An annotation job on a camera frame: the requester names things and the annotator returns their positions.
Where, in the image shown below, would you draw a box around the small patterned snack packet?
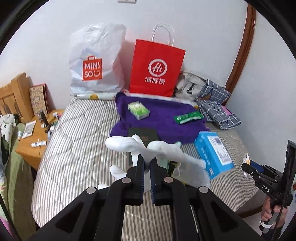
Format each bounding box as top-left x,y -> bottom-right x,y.
241,153 -> 250,178

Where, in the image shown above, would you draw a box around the white cotton gloves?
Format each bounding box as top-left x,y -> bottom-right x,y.
105,135 -> 211,192

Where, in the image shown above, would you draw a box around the mint green cloth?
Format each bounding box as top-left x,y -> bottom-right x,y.
157,142 -> 186,170

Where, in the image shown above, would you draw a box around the green tissue pack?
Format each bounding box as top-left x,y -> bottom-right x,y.
128,101 -> 150,120

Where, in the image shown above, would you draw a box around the person's right hand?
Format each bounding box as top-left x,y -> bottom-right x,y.
260,196 -> 289,229

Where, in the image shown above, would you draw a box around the blue cardboard box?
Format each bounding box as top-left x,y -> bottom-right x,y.
194,132 -> 235,180

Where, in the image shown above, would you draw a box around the striped quilted mattress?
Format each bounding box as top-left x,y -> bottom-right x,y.
31,96 -> 260,241

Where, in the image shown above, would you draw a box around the grey plaid cloth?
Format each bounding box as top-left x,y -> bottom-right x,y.
195,79 -> 241,130

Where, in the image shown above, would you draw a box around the white tube on nightstand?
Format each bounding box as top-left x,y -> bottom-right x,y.
31,141 -> 47,148

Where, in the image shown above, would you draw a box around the dark green tea box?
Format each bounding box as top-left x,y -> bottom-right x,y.
128,128 -> 159,146

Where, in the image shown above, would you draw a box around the purple fleece towel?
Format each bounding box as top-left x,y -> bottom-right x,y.
110,92 -> 209,144

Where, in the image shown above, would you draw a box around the wooden nightstand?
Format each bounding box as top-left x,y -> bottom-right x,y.
16,109 -> 65,171

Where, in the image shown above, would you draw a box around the black bottle on nightstand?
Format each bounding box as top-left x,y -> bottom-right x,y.
40,111 -> 49,127

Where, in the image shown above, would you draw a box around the beige backpack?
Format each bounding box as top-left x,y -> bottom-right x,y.
175,72 -> 206,101

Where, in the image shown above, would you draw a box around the white paper sachet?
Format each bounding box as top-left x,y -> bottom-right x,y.
22,121 -> 36,139

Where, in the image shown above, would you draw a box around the rolled fruit print paper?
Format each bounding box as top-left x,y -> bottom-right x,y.
76,92 -> 117,100

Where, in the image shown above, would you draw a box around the colourful bedding pile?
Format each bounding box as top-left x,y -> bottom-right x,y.
1,113 -> 18,202

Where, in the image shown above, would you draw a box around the red paper shopping bag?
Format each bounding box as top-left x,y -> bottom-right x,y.
129,24 -> 185,97

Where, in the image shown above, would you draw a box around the wooden headboard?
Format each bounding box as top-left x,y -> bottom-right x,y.
0,72 -> 34,123

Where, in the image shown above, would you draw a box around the white Miniso plastic bag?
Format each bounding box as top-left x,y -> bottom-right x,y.
69,23 -> 126,95

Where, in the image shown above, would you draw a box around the brown wooden door frame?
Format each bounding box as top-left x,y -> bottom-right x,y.
225,4 -> 256,93

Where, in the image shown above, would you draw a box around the white wall switch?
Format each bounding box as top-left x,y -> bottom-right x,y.
117,0 -> 137,4

